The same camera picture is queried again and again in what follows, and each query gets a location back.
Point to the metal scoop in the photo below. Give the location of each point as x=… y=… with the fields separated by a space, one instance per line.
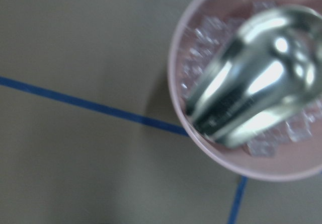
x=269 y=71

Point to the pink bowl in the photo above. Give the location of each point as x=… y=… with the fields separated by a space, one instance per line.
x=293 y=161

